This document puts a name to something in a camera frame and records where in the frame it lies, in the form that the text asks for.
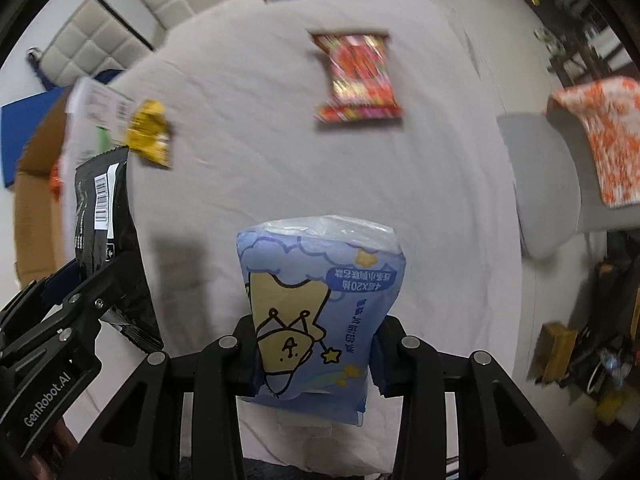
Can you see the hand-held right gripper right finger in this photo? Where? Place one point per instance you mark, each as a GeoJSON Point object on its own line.
{"type": "Point", "coordinates": [378, 365]}

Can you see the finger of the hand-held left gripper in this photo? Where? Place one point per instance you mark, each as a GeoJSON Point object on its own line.
{"type": "Point", "coordinates": [102, 290]}
{"type": "Point", "coordinates": [61, 276]}

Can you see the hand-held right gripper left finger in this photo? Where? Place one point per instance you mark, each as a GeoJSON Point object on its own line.
{"type": "Point", "coordinates": [244, 355]}

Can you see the black snack packet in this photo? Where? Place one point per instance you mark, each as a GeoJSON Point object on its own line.
{"type": "Point", "coordinates": [102, 210]}

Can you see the blue cartoon tissue packet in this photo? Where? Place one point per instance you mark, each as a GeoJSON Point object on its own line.
{"type": "Point", "coordinates": [310, 310]}

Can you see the person's left hand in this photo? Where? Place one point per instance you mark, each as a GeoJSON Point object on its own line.
{"type": "Point", "coordinates": [56, 442]}

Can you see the orange snack packet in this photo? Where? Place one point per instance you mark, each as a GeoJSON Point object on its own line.
{"type": "Point", "coordinates": [56, 180]}

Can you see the blue flat mat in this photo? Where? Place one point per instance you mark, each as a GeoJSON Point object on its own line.
{"type": "Point", "coordinates": [27, 130]}

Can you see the yellow snack packet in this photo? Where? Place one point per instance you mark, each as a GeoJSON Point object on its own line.
{"type": "Point", "coordinates": [148, 132]}

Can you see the white labelled packet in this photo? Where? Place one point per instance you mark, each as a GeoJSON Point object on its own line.
{"type": "Point", "coordinates": [92, 110]}

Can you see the small brown cardboard box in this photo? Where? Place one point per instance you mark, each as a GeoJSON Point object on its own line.
{"type": "Point", "coordinates": [555, 355]}

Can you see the white table cloth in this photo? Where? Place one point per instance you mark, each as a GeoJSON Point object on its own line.
{"type": "Point", "coordinates": [280, 170]}

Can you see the red snack packet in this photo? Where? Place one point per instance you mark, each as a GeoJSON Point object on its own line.
{"type": "Point", "coordinates": [359, 77]}

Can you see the orange and white cloth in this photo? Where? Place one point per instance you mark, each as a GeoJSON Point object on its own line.
{"type": "Point", "coordinates": [607, 145]}

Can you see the dark wooden table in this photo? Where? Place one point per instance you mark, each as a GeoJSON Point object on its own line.
{"type": "Point", "coordinates": [582, 55]}

